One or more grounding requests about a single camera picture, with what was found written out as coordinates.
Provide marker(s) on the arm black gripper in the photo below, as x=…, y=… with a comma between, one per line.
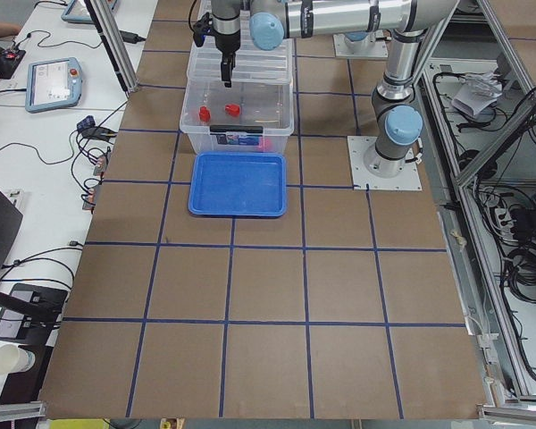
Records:
x=227, y=41

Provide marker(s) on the clear plastic box lid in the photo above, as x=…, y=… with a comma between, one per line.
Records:
x=252, y=64

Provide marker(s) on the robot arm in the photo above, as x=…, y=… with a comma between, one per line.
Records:
x=275, y=66
x=401, y=33

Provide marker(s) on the clear plastic storage box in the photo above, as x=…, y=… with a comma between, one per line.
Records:
x=249, y=117

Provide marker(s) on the blue plastic tray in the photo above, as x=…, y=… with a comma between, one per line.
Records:
x=248, y=184

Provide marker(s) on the teach pendant far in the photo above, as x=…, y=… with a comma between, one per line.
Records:
x=76, y=12

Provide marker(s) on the teach pendant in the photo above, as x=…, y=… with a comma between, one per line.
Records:
x=53, y=84
x=76, y=12

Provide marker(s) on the teach pendant near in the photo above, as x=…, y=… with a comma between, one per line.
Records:
x=53, y=84

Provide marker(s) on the black tablet device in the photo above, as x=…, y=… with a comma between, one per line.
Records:
x=29, y=313

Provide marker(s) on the white paper cup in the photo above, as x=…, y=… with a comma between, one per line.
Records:
x=14, y=359

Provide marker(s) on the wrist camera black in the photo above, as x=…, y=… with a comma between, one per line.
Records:
x=202, y=28

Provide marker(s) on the black box latch handle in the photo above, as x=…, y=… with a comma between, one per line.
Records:
x=218, y=129

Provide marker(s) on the aluminium frame post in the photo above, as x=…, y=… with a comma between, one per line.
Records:
x=108, y=31

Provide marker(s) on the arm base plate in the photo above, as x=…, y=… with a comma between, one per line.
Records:
x=372, y=47
x=370, y=171

